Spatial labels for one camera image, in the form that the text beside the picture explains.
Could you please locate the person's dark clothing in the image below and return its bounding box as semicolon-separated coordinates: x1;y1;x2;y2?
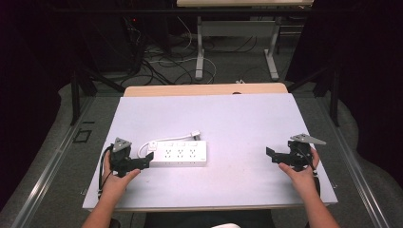
143;208;278;228

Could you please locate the black metal stand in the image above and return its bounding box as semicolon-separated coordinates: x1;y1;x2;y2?
286;61;342;128
69;65;126;126

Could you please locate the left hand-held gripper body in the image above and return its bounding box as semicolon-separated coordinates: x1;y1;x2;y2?
108;137;143;179

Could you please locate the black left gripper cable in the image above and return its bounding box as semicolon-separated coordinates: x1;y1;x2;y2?
98;143;114;195

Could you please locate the white desk with metal legs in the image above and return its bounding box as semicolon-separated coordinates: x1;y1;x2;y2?
176;0;316;82

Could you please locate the aluminium floor rail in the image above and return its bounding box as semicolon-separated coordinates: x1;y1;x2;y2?
317;94;392;228
9;96;94;228

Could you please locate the black floor socket frame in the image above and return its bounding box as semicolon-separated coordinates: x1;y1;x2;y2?
72;128;93;144

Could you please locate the white power cord with plug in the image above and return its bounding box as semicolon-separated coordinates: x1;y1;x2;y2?
137;129;202;159

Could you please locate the light wooden table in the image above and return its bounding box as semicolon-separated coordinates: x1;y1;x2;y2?
123;82;289;98

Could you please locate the person's right hand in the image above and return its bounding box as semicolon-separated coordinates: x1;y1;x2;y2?
278;146;321;200

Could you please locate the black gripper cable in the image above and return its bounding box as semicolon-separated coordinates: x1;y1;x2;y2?
98;143;114;195
297;146;321;195

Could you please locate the person's left hand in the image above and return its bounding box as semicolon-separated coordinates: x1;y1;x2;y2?
100;149;142;203

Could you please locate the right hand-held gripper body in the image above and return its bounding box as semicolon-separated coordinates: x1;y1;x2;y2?
278;133;328;173

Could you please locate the black computer cabinet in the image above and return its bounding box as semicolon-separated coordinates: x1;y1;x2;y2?
77;13;145;74

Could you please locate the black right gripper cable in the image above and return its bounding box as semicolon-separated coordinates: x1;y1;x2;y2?
297;146;321;195

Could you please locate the tangle of black floor cables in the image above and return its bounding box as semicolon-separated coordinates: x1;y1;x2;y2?
125;17;199;87

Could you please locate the dark curtain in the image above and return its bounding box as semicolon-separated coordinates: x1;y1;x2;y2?
286;0;403;189
0;0;80;212

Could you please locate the white power strip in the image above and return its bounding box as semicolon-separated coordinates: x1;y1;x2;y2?
147;140;208;168

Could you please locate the white floor cable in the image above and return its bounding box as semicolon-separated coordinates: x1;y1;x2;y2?
147;15;219;86

